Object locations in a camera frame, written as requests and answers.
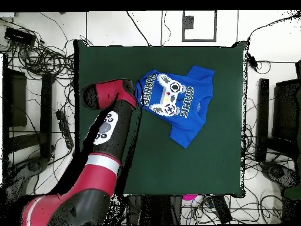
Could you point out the blue printed t-shirt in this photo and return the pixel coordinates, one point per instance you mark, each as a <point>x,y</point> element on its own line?
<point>188,127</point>

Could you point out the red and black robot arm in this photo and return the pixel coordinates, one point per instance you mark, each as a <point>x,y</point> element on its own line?
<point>98,169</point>

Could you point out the dark green table cloth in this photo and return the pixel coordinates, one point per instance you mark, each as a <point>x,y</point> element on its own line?
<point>188,169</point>

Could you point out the pink object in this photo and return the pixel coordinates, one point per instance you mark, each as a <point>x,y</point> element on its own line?
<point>189,197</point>

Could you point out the black power strip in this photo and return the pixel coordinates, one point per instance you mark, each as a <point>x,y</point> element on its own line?
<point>64,128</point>
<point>222,209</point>

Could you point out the black power adapter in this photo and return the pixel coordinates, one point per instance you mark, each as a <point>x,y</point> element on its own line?
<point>252,61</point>

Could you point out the black chair base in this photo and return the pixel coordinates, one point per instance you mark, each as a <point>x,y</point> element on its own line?
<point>275,171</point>
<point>33,166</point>

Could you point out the black electronics box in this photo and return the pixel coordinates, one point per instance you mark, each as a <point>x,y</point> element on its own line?
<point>20,36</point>

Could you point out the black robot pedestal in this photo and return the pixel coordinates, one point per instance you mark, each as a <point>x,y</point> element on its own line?
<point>152,209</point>

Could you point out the grey square frame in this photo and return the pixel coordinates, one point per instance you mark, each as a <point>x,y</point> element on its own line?
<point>183,26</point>

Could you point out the black wooden furniture frame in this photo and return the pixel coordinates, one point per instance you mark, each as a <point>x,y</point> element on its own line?
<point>45,106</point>
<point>263,117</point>

